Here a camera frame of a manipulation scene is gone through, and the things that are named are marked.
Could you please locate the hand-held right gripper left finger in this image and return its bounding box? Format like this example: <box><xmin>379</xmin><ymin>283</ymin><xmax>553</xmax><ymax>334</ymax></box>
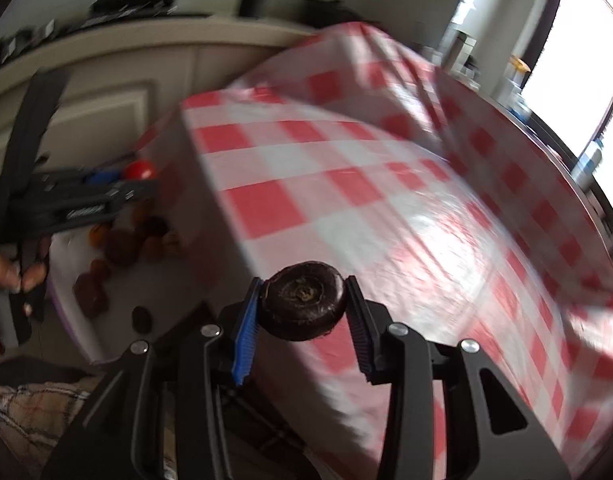
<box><xmin>40</xmin><ymin>276</ymin><xmax>264</xmax><ymax>480</ymax></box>

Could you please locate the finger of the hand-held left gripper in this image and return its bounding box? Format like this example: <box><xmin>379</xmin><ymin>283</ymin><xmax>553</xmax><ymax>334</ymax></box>
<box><xmin>0</xmin><ymin>67</ymin><xmax>71</xmax><ymax>197</ymax></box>
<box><xmin>80</xmin><ymin>169</ymin><xmax>140</xmax><ymax>187</ymax></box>

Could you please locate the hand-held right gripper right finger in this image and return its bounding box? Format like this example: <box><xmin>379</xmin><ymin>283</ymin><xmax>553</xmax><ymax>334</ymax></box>
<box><xmin>344</xmin><ymin>275</ymin><xmax>572</xmax><ymax>480</ymax></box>

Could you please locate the small red tomato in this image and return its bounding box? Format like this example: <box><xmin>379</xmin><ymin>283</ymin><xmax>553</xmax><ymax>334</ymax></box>
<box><xmin>124</xmin><ymin>160</ymin><xmax>154</xmax><ymax>181</ymax></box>

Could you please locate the dark round water chestnut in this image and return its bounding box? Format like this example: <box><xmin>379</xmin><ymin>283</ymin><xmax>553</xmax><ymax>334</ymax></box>
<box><xmin>256</xmin><ymin>261</ymin><xmax>348</xmax><ymax>343</ymax></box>

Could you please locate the white basin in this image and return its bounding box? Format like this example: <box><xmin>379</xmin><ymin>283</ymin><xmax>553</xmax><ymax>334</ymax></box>
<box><xmin>45</xmin><ymin>180</ymin><xmax>217</xmax><ymax>367</ymax></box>

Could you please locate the person's left hand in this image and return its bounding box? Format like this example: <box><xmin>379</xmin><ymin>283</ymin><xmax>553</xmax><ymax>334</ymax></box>
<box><xmin>0</xmin><ymin>237</ymin><xmax>52</xmax><ymax>293</ymax></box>

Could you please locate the cream cabinet door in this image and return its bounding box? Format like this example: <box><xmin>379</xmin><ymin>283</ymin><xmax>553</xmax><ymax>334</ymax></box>
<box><xmin>0</xmin><ymin>25</ymin><xmax>287</xmax><ymax>171</ymax></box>

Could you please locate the red white checkered tablecloth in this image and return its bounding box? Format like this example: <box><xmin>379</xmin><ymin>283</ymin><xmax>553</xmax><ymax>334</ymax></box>
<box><xmin>136</xmin><ymin>20</ymin><xmax>613</xmax><ymax>480</ymax></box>

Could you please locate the plaid clothing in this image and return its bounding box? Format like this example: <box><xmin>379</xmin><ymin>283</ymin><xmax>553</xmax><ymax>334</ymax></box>
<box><xmin>0</xmin><ymin>377</ymin><xmax>317</xmax><ymax>480</ymax></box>

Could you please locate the white spray bottle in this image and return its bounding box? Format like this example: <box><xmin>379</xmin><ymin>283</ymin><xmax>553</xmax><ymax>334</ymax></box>
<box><xmin>501</xmin><ymin>55</ymin><xmax>531</xmax><ymax>106</ymax></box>

